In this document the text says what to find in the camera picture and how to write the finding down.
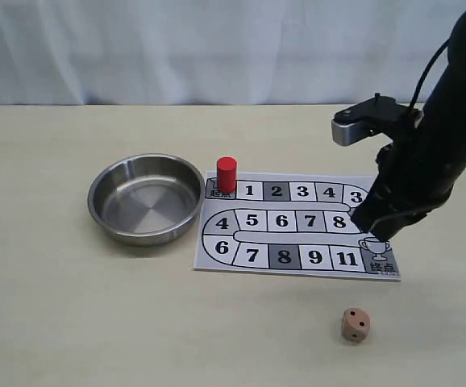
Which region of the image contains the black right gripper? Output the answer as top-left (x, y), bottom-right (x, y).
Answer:
top-left (352, 132), bottom-right (466, 241)

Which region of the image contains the wooden die with black pips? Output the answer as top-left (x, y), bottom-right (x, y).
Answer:
top-left (341, 308), bottom-right (371, 343)

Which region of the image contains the red cylinder game piece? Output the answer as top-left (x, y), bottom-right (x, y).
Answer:
top-left (216, 156), bottom-right (237, 194)

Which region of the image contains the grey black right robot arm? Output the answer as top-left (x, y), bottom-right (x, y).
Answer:
top-left (352, 11), bottom-right (466, 241)

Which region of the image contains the paper number game board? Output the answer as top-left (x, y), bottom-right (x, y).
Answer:
top-left (193, 171), bottom-right (401, 281)

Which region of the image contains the round stainless steel bowl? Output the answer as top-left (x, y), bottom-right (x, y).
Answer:
top-left (87, 153), bottom-right (206, 247)

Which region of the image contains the white curtain backdrop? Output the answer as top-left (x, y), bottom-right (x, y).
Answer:
top-left (0, 1), bottom-right (466, 105)

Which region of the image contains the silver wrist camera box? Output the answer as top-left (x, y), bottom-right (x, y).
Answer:
top-left (331, 93), bottom-right (407, 147)

